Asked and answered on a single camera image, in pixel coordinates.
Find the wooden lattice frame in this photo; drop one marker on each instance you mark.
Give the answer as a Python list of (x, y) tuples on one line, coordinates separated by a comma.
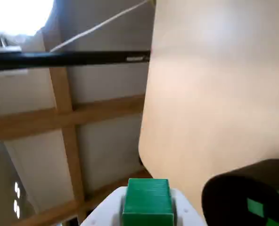
[(64, 117)]

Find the black bar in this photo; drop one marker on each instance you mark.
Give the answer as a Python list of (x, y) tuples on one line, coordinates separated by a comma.
[(59, 58)]

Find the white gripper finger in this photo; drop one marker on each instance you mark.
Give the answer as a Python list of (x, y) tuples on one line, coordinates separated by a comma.
[(101, 212), (189, 214)]

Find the black pot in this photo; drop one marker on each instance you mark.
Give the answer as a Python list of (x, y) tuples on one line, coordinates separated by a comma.
[(224, 188)]

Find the green cube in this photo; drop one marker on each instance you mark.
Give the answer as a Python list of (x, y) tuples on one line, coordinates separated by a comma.
[(255, 205), (149, 202)]

